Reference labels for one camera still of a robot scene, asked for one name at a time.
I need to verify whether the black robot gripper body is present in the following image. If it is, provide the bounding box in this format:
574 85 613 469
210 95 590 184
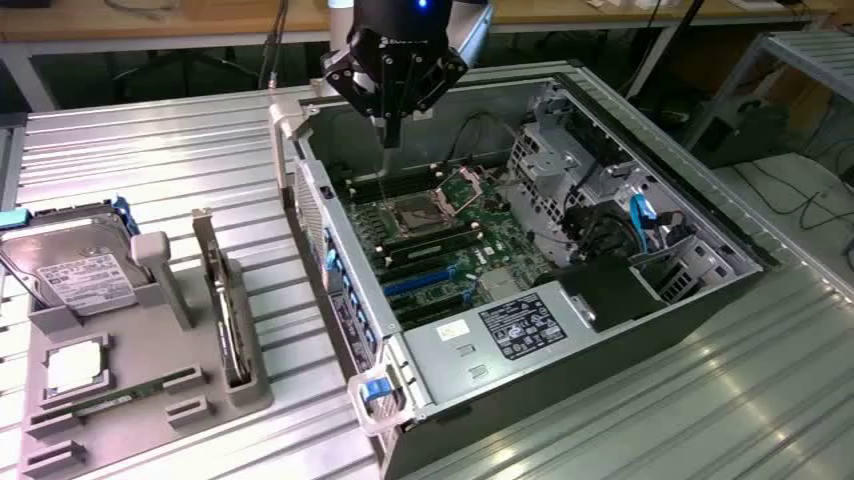
349 0 457 119

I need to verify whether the grey parts rack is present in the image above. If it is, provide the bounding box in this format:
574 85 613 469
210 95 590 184
18 207 275 479

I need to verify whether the metal socket cover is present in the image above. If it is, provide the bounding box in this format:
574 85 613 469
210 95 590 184
433 167 501 217

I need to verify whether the black chair base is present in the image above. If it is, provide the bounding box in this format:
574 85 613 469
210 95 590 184
110 47 269 85

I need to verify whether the green loose RAM stick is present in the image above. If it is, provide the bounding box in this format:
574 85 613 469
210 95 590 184
39 377 197 417

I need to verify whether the graphics card with metal bracket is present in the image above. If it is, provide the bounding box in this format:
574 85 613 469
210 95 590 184
191 208 259 389

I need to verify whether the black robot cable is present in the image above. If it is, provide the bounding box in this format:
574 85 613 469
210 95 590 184
261 0 291 92

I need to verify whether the low metal disk bay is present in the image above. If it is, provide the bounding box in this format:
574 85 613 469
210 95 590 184
630 234 767 307

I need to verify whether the black looped case wire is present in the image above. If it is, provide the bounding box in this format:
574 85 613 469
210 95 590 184
448 112 520 166

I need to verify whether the silver CPU chip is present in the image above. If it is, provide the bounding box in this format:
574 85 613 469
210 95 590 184
43 343 110 390

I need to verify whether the installed RAM stick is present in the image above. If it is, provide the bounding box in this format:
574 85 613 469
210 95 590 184
384 232 486 265

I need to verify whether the open grey PC case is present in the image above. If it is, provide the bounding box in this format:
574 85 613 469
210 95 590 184
279 59 783 480

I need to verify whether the silver chipset heat sink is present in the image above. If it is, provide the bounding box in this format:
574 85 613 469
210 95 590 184
480 269 537 297

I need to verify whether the black floor cable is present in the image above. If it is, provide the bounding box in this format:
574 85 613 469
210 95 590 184
730 159 854 229

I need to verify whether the black expansion slot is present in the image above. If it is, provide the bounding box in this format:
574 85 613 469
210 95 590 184
390 289 470 315
380 257 450 281

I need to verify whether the blue disk caddy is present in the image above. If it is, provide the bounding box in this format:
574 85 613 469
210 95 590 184
0 195 146 239

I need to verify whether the blue expansion slot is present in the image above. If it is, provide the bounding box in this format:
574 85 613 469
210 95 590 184
381 268 460 297

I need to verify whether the grey power supply unit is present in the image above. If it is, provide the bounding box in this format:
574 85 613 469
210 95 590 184
398 278 597 409

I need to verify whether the black hanging cable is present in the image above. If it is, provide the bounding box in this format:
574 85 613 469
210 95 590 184
626 0 706 97

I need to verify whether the black RAM slot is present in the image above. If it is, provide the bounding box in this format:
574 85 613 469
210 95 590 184
346 168 444 194
350 180 437 205

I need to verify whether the slatted metal side table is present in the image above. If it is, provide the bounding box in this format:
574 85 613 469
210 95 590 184
686 29 854 151

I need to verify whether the long blue wire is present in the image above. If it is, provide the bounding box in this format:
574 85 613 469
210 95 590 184
626 193 661 257

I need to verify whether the tall metal disk bay cage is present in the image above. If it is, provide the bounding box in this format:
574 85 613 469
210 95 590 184
504 119 640 261

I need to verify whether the CPU socket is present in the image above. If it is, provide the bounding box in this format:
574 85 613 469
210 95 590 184
390 192 448 235

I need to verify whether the silver hard disk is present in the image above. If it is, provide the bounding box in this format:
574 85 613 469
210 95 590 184
0 209 147 317

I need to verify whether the thin black disk wire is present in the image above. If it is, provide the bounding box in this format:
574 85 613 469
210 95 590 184
0 247 53 309

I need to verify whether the wooden desk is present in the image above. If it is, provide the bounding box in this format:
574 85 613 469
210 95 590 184
490 0 837 32
0 0 336 114

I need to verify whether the black wire bundle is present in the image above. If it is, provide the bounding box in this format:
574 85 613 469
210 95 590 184
564 207 636 262

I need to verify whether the dark box with handle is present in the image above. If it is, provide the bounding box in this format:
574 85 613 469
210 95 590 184
693 97 793 170

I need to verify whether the green motherboard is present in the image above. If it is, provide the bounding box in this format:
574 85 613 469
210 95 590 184
333 159 562 331

